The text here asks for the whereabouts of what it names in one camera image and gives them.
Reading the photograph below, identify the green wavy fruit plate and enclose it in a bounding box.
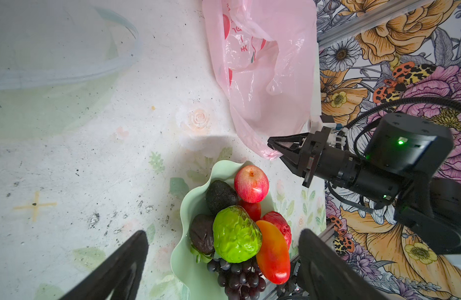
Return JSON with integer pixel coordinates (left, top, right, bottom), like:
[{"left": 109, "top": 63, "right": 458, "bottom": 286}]
[{"left": 170, "top": 160, "right": 291, "bottom": 300}]

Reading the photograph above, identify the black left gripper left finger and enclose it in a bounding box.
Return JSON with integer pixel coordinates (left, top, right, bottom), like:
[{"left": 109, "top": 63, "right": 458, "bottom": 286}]
[{"left": 62, "top": 230, "right": 149, "bottom": 300}]

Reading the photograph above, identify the dark avocado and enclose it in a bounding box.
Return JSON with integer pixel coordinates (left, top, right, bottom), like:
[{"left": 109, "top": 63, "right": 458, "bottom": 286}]
[{"left": 205, "top": 180, "right": 239, "bottom": 215}]

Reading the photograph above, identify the red bell pepper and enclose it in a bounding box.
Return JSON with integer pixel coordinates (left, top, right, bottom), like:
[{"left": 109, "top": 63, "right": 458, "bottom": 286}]
[{"left": 262, "top": 211, "right": 292, "bottom": 249}]

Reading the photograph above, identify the green bumpy custard apple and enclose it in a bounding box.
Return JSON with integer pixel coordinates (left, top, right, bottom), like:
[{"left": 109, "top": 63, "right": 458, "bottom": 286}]
[{"left": 213, "top": 206, "right": 262, "bottom": 264}]

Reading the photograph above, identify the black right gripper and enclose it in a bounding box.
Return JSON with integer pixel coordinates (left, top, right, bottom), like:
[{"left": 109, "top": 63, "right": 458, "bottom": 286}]
[{"left": 267, "top": 132, "right": 361, "bottom": 188}]

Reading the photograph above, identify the dark brown mangosteen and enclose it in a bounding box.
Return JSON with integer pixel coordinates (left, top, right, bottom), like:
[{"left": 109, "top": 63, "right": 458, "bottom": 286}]
[{"left": 189, "top": 214, "right": 215, "bottom": 255}]

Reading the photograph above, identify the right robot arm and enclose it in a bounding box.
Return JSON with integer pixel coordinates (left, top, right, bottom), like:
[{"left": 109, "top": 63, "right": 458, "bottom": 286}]
[{"left": 268, "top": 113, "right": 461, "bottom": 255}]

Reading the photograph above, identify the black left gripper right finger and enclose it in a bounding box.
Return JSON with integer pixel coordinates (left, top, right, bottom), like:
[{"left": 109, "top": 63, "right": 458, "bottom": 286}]
[{"left": 297, "top": 229, "right": 385, "bottom": 300}]

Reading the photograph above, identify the dark purple grape bunch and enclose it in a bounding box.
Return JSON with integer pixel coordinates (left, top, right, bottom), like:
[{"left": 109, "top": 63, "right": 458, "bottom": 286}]
[{"left": 207, "top": 257, "right": 267, "bottom": 300}]

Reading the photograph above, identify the aluminium corner post right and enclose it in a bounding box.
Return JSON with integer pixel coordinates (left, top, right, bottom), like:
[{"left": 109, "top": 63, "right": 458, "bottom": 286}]
[{"left": 317, "top": 0, "right": 431, "bottom": 51}]

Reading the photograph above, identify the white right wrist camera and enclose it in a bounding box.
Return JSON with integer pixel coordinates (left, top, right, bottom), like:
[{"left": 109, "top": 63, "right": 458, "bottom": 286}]
[{"left": 308, "top": 115, "right": 347, "bottom": 150}]

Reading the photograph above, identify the small red tomato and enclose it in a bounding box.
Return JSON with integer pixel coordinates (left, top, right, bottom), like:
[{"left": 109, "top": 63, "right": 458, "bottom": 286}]
[{"left": 239, "top": 200, "right": 262, "bottom": 222}]

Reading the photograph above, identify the red orange mango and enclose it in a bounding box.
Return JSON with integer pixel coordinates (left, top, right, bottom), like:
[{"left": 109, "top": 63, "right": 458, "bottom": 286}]
[{"left": 256, "top": 220, "right": 291, "bottom": 285}]

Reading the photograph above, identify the pink plastic bag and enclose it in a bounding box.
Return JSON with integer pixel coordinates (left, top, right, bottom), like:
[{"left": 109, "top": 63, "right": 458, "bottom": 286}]
[{"left": 202, "top": 1, "right": 322, "bottom": 160}]

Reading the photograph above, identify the red pink apple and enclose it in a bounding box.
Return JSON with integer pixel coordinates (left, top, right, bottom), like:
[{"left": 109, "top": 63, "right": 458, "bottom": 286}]
[{"left": 234, "top": 165, "right": 270, "bottom": 204}]

